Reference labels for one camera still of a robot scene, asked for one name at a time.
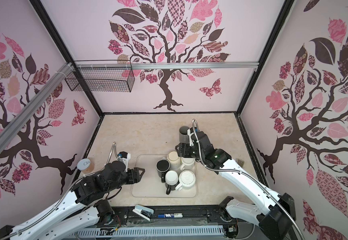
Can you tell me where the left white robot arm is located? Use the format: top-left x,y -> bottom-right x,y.
0,161 -> 145,240

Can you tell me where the right metal conduit cable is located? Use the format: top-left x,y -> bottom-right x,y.
191,118 -> 306,240

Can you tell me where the white ribbed mug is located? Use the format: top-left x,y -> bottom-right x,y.
175,170 -> 196,191

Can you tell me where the orange can white lid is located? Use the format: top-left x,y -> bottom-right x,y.
77,158 -> 95,175

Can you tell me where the blue white marker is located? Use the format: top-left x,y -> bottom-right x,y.
158,213 -> 183,219

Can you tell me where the left metal conduit cable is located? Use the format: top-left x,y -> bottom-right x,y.
0,142 -> 118,240

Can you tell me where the green spice jar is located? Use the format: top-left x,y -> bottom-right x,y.
237,159 -> 245,168

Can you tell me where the left aluminium rail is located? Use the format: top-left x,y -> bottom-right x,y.
0,63 -> 74,153

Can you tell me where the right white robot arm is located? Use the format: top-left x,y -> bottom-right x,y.
175,131 -> 296,240

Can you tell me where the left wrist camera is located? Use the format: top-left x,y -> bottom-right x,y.
117,151 -> 131,172

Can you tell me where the white stapler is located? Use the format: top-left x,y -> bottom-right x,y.
132,205 -> 155,222

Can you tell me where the aluminium rail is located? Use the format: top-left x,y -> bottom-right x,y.
0,63 -> 74,153
76,62 -> 259,70

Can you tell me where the clear plastic tray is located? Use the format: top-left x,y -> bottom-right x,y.
131,154 -> 198,198

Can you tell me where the white slotted cable duct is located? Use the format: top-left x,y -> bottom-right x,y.
67,226 -> 225,240

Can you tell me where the cream mug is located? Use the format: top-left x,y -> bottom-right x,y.
167,151 -> 182,171

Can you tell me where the grey mug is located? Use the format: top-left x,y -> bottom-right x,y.
179,126 -> 190,144

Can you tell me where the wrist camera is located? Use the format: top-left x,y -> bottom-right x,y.
188,132 -> 194,147
117,151 -> 131,172

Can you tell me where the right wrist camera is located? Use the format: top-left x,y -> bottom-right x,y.
188,132 -> 194,147

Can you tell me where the black wire basket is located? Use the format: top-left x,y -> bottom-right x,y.
65,60 -> 136,93

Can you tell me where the metal conduit cable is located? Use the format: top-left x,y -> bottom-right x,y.
0,142 -> 118,240
191,118 -> 306,240

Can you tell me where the black and white mug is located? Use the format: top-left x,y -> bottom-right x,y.
165,170 -> 179,195

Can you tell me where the back aluminium rail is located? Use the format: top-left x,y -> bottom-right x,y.
76,62 -> 259,70

